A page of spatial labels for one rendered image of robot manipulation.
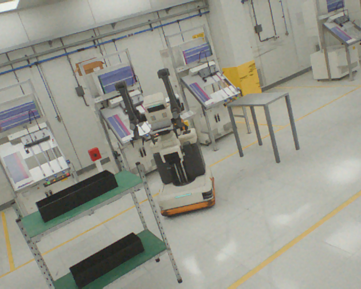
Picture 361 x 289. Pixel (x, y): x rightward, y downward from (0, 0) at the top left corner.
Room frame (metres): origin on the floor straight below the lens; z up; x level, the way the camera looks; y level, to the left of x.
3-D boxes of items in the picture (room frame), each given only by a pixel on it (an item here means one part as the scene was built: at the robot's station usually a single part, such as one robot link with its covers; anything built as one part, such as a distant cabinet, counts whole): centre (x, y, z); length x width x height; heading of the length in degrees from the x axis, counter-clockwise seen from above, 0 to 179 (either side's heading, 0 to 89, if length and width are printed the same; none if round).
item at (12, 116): (4.75, 1.99, 0.95); 1.35 x 0.82 x 1.90; 25
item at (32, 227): (2.44, 0.80, 0.55); 0.91 x 0.46 x 1.10; 115
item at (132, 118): (3.37, 0.34, 1.40); 0.11 x 0.06 x 0.43; 80
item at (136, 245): (2.44, 0.80, 0.41); 0.57 x 0.17 x 0.11; 115
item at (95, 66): (5.48, 0.79, 1.82); 0.68 x 0.30 x 0.20; 115
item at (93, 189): (2.43, 0.81, 1.01); 0.57 x 0.17 x 0.11; 116
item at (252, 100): (4.48, -1.18, 0.40); 0.70 x 0.45 x 0.80; 30
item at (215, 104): (5.81, -0.74, 0.65); 1.01 x 0.73 x 1.29; 25
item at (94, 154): (4.62, 1.12, 0.39); 0.24 x 0.24 x 0.78; 25
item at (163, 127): (3.51, 0.10, 0.99); 0.28 x 0.16 x 0.22; 80
